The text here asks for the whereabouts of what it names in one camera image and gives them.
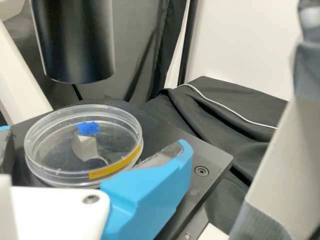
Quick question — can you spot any white cable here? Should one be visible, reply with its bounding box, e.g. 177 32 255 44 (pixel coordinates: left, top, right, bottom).
179 84 279 130

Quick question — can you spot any petri dish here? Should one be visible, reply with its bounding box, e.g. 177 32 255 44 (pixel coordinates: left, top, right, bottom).
23 104 145 189

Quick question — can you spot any white pipette stand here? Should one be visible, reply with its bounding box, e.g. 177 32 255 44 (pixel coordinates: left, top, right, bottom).
231 0 320 240

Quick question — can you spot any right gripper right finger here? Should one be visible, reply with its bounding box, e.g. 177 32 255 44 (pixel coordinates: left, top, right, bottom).
99 139 195 240

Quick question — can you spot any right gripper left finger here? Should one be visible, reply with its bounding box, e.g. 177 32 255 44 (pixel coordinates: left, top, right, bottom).
0 125 12 174

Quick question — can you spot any cream microscope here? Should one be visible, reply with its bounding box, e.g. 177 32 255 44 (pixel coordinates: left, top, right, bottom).
0 0 235 240

